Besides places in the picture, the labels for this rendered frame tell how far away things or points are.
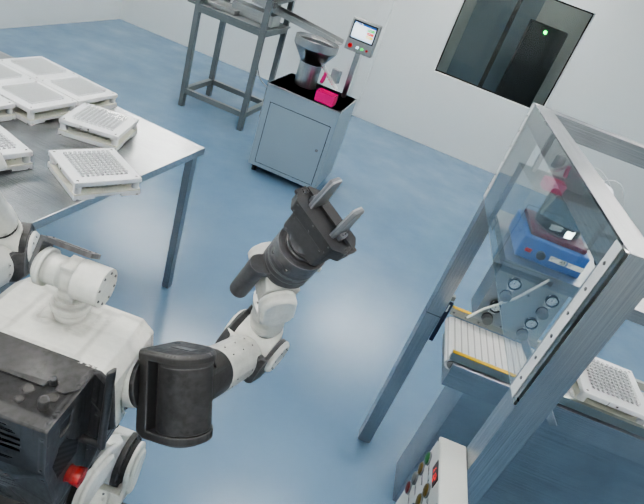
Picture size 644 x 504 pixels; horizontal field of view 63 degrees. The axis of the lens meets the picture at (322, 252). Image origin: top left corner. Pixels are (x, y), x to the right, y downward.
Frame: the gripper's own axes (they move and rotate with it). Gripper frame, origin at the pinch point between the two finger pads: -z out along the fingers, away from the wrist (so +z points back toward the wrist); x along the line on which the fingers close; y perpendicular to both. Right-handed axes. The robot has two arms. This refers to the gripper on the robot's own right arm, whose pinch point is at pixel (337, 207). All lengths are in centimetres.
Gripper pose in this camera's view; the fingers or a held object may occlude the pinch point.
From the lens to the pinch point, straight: 75.7
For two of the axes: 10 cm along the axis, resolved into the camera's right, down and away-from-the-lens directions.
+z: -4.7, 5.0, 7.3
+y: 6.7, -3.3, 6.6
